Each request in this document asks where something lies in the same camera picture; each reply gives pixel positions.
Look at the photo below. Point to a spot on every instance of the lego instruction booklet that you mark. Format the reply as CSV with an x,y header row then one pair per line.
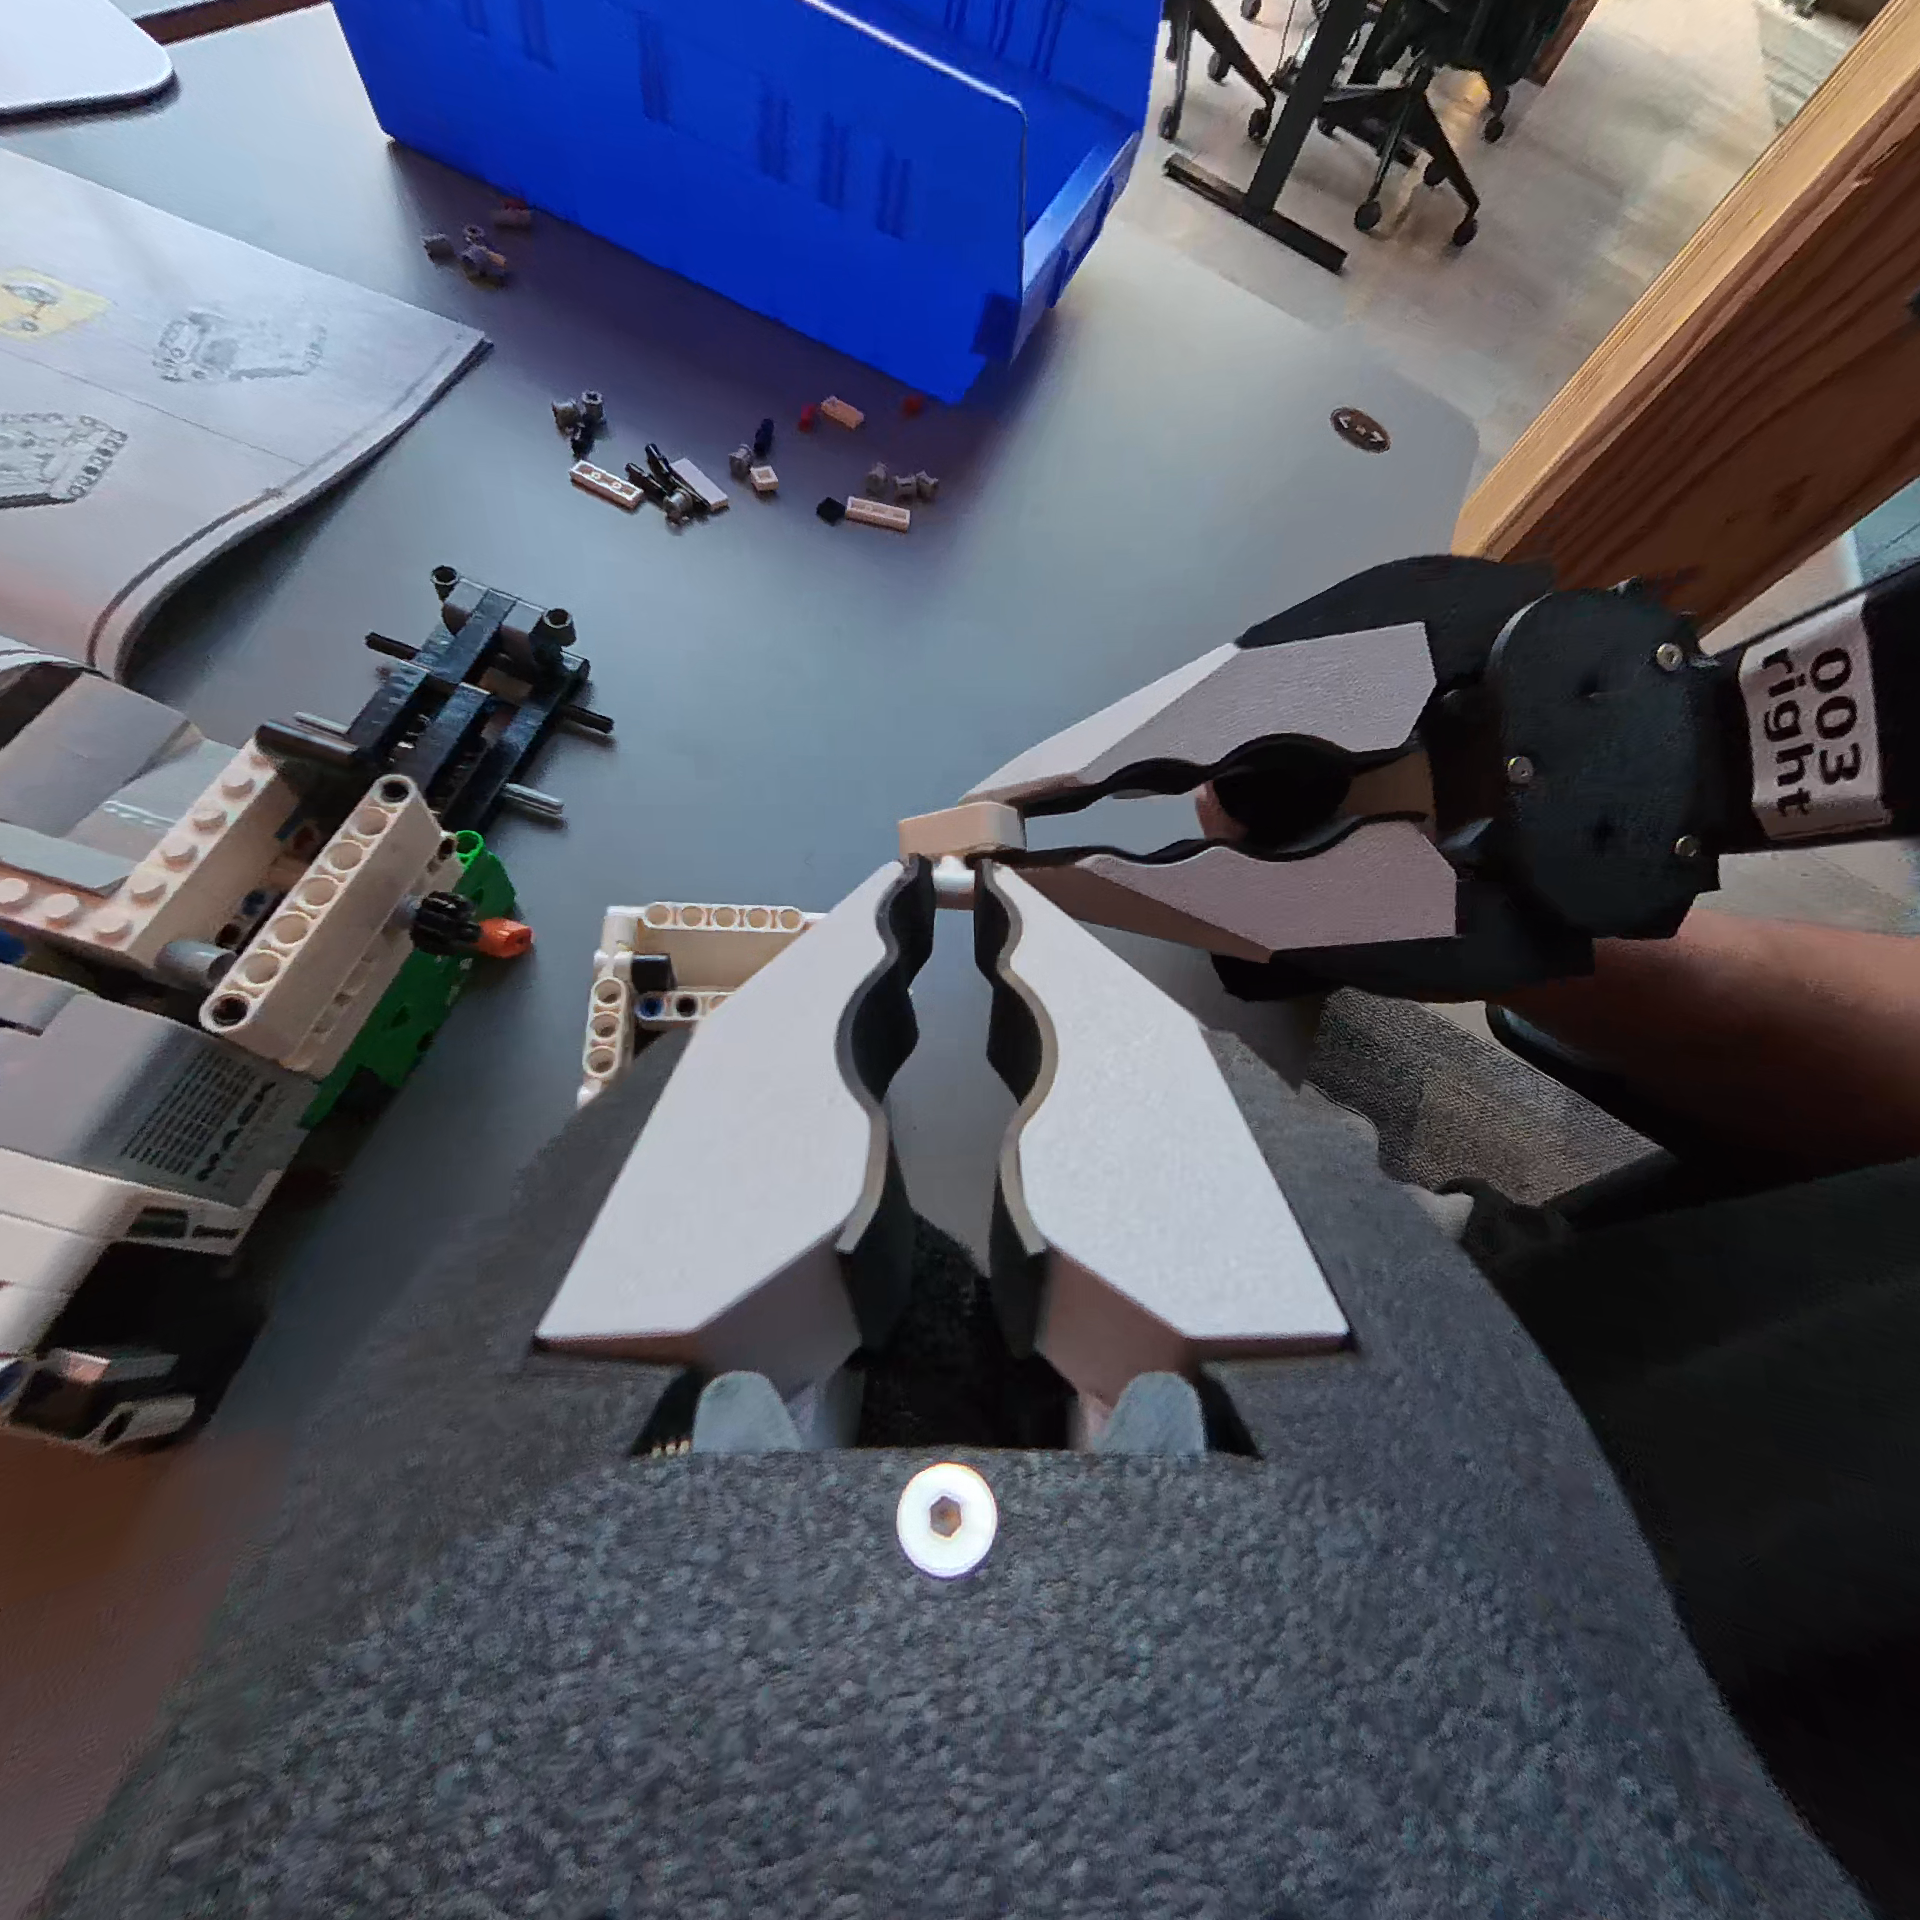
x,y
227,392

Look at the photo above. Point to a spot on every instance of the person's right forearm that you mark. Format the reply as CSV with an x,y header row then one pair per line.
x,y
1769,1019

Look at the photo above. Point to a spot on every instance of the black office chair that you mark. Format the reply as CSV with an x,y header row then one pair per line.
x,y
1429,105
1222,56

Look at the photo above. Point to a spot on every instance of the black lego frame assembly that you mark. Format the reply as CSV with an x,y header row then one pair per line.
x,y
450,678

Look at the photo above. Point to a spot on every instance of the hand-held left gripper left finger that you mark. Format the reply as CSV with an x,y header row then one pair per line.
x,y
739,1187

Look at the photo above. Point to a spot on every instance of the wooden top office desk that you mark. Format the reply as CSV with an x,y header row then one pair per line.
x,y
1274,196

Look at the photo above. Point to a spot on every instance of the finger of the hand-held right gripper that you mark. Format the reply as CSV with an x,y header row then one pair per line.
x,y
1302,891
1274,693

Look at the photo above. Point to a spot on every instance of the small white lego piece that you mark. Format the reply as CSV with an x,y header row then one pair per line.
x,y
960,822

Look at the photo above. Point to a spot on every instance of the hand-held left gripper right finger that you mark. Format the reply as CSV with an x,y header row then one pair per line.
x,y
1156,1187

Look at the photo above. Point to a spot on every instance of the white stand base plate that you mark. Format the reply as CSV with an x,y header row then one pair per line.
x,y
71,52

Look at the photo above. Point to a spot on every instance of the blue plastic bin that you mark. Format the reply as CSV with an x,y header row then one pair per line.
x,y
755,151

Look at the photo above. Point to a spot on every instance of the white lego beam subassembly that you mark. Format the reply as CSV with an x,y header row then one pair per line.
x,y
638,961

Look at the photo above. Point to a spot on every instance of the round table grommet cap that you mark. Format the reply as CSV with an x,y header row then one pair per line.
x,y
1361,430

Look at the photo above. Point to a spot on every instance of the white grey green lego vehicle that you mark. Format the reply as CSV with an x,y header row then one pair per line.
x,y
181,1082

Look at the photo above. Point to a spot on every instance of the scatter of small lego pieces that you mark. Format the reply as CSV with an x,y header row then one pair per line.
x,y
612,480

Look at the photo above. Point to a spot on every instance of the wooden support post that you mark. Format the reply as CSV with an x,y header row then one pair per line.
x,y
1724,343

